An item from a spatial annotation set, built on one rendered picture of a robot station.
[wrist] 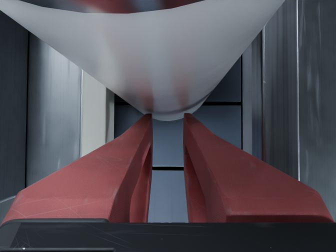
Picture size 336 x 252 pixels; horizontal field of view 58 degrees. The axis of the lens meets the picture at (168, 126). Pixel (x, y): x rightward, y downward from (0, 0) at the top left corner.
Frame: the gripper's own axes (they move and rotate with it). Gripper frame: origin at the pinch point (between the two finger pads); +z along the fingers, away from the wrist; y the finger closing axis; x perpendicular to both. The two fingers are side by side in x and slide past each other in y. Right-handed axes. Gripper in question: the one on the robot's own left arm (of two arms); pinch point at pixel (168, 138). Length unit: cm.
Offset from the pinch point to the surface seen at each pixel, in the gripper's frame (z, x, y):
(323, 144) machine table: 7.7, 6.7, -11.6
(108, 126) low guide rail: 2.4, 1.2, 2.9
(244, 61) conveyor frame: 7.2, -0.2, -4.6
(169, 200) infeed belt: 2.1, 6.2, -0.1
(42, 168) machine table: 7.0, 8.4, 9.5
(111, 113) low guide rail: 3.3, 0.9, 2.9
